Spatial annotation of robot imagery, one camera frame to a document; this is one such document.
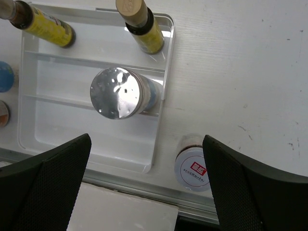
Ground aluminium front rail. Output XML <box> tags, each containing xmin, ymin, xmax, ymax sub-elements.
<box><xmin>0</xmin><ymin>146</ymin><xmax>218</xmax><ymax>223</ymax></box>

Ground white lid spice jar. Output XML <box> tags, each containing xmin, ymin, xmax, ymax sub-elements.
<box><xmin>0</xmin><ymin>100</ymin><xmax>10</xmax><ymax>128</ymax></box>
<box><xmin>174</xmin><ymin>133</ymin><xmax>210</xmax><ymax>192</ymax></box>

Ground white plastic organizer tray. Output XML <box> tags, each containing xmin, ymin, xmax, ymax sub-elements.
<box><xmin>17</xmin><ymin>3</ymin><xmax>175</xmax><ymax>173</ymax></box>

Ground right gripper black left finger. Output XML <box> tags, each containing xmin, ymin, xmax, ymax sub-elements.
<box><xmin>0</xmin><ymin>134</ymin><xmax>91</xmax><ymax>231</ymax></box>

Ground yellow label sauce bottle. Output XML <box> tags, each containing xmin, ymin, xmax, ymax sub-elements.
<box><xmin>115</xmin><ymin>0</ymin><xmax>165</xmax><ymax>54</ymax></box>
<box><xmin>0</xmin><ymin>0</ymin><xmax>76</xmax><ymax>48</ymax></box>

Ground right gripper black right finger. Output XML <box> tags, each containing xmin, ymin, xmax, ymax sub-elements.
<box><xmin>203</xmin><ymin>135</ymin><xmax>308</xmax><ymax>231</ymax></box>

